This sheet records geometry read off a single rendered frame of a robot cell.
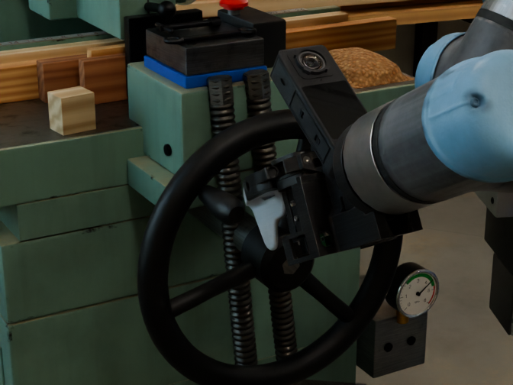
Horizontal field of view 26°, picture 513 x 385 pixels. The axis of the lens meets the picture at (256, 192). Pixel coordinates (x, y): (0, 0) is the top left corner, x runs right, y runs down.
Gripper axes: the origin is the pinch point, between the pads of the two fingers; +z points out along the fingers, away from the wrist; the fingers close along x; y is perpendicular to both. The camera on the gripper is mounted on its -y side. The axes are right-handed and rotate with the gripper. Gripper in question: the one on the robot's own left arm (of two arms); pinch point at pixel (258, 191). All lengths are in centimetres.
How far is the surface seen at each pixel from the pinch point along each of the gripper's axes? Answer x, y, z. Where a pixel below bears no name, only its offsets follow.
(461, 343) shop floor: 109, 29, 131
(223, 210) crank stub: -3.5, 1.0, 0.4
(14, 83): -9.2, -20.8, 33.1
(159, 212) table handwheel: -6.9, -0.5, 6.0
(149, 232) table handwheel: -7.9, 0.9, 7.1
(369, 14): 152, -69, 193
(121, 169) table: -3.1, -7.6, 22.8
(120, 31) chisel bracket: 2.1, -23.5, 27.1
